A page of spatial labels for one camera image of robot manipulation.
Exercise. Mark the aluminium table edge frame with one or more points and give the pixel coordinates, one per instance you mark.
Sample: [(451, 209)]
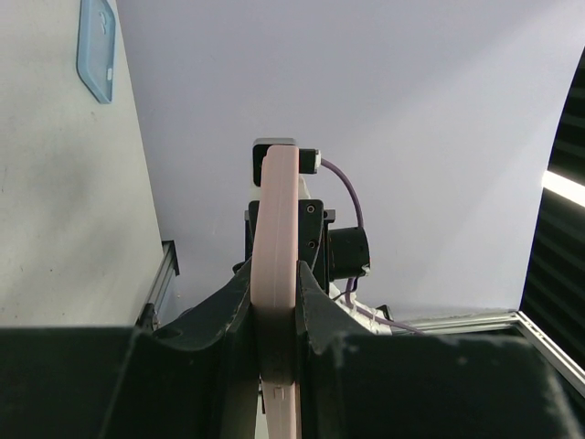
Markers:
[(160, 303)]

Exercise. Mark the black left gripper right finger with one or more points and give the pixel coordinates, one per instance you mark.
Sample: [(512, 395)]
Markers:
[(356, 384)]

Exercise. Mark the phone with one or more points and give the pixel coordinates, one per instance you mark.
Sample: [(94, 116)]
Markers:
[(274, 328)]

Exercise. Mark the light blue phone case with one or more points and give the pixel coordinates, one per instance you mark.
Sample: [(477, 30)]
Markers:
[(96, 48)]

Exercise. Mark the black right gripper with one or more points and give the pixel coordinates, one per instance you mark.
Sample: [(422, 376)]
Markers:
[(278, 237)]

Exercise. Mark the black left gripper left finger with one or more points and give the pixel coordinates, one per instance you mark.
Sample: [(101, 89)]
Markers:
[(195, 377)]

